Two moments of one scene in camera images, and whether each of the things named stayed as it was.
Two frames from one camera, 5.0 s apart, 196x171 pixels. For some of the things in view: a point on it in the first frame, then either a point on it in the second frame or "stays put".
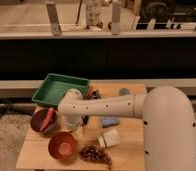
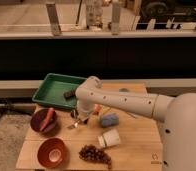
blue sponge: [109, 122] stays put
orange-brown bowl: [62, 145] -> [52, 152]
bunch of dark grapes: [93, 152] stays put
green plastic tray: [54, 87] stays put
